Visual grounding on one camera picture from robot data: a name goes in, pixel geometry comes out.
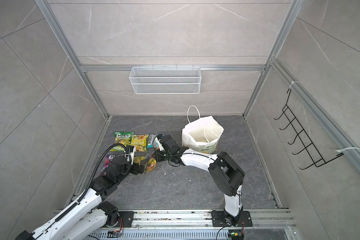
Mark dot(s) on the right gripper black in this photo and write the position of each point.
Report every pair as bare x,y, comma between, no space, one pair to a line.
157,154

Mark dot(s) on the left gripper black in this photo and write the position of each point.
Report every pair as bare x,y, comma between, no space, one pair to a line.
136,170

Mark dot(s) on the orange pink Fox's candy bag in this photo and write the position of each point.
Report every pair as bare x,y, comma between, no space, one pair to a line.
151,164

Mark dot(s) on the teal snack packet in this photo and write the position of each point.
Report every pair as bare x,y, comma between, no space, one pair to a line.
152,141

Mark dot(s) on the yellow snack bag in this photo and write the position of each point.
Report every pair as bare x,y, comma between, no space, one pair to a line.
140,142

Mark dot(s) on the purple snack packet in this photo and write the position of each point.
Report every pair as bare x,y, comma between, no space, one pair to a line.
109,158

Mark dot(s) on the green Fox's candy bag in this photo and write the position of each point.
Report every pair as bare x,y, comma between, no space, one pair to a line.
141,160
124,138

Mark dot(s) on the white floral paper bag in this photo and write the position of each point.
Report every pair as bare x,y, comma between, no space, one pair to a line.
203,134

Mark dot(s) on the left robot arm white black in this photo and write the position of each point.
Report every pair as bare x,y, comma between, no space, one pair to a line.
90,211

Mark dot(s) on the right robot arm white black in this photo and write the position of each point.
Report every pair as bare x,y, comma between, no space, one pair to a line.
226,173

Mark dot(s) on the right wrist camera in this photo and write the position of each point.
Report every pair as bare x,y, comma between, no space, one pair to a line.
157,145

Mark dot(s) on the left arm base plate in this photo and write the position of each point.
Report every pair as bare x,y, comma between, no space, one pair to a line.
121,219

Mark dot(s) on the white wire mesh basket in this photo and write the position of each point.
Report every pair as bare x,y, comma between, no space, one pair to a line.
165,80

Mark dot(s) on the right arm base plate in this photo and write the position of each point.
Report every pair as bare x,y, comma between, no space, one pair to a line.
219,218

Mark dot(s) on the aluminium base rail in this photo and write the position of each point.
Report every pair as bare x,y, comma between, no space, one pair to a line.
195,224

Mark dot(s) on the black wire hook rack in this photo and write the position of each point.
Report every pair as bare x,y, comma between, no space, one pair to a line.
308,148

